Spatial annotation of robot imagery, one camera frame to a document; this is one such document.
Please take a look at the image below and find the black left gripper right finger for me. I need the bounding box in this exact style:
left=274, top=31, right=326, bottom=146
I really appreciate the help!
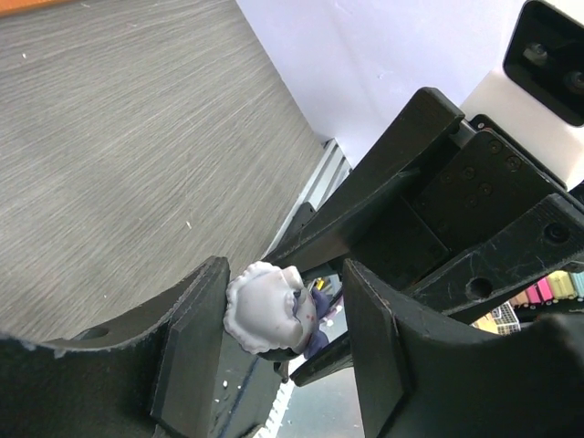
left=343, top=261, right=583, bottom=437

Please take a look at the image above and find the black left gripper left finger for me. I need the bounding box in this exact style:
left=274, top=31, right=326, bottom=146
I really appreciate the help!
left=1, top=256, right=230, bottom=437

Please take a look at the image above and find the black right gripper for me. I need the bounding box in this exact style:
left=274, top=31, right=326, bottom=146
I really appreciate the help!
left=266, top=87, right=583, bottom=387

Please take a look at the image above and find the black purple Kuromi figurine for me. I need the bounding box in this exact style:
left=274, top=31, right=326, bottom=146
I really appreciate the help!
left=223, top=261, right=342, bottom=383

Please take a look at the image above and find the orange wooden shelf rack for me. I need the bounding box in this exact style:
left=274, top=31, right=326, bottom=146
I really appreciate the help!
left=0, top=0, right=70, bottom=18

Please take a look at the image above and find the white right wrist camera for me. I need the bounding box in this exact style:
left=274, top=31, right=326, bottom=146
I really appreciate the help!
left=461, top=1, right=583, bottom=190

